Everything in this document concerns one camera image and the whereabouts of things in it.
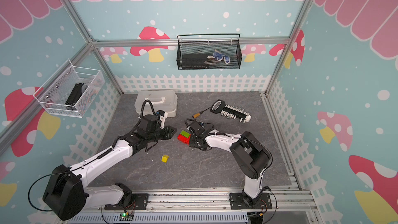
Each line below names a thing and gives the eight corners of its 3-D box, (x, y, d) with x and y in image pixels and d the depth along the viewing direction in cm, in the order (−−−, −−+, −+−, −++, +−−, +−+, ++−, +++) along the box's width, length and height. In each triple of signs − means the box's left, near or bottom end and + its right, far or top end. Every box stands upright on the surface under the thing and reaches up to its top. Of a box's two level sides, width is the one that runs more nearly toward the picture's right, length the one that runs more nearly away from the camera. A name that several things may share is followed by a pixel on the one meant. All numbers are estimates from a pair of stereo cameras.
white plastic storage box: (139, 117, 109) (132, 104, 98) (143, 103, 117) (137, 90, 107) (176, 117, 109) (173, 104, 98) (178, 103, 117) (175, 90, 107)
